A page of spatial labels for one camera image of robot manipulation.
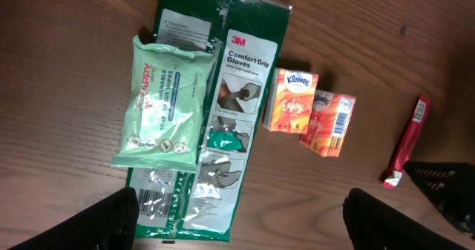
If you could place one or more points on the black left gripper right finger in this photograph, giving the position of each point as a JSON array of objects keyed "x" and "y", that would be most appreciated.
[{"x": 372, "y": 224}]

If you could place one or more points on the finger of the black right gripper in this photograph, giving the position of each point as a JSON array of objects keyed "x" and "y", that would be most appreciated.
[{"x": 449, "y": 186}]

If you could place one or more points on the red sachet stick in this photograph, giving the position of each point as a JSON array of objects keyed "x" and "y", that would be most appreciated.
[{"x": 407, "y": 143}]

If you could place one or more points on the narrow orange tissue box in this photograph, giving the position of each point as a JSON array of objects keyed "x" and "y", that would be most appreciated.
[{"x": 328, "y": 123}]

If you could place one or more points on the orange Kleenex tissue box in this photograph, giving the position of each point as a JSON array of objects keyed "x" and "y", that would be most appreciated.
[{"x": 290, "y": 100}]

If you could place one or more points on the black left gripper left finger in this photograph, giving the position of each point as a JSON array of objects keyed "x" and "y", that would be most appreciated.
[{"x": 109, "y": 224}]

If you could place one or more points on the light teal wipes pack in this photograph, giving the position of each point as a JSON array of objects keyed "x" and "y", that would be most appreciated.
[{"x": 162, "y": 124}]

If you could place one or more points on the green 3M gloves pack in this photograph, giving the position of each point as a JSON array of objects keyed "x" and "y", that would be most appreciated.
[{"x": 245, "y": 38}]

